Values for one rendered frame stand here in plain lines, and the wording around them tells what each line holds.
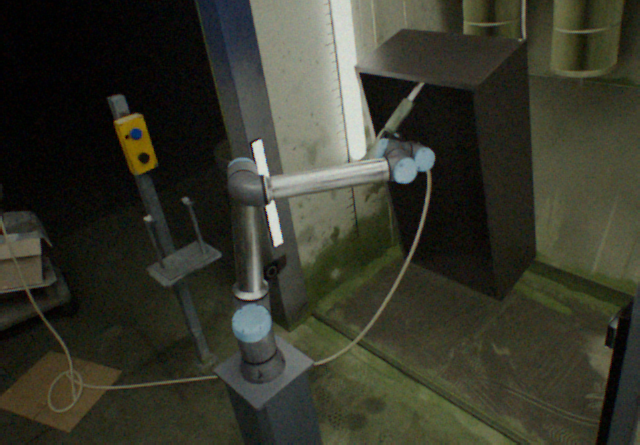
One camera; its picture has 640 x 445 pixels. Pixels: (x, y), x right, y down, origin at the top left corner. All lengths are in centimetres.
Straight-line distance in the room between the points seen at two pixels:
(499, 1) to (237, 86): 160
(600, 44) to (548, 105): 64
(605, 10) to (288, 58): 159
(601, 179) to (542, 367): 115
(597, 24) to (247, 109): 180
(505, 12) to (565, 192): 112
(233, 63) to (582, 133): 210
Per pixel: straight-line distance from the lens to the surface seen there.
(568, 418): 295
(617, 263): 348
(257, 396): 227
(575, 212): 356
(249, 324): 216
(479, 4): 345
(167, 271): 279
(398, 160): 194
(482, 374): 306
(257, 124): 275
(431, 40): 245
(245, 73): 266
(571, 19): 319
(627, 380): 147
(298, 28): 285
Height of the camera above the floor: 231
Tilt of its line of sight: 30 degrees down
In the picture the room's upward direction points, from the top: 9 degrees counter-clockwise
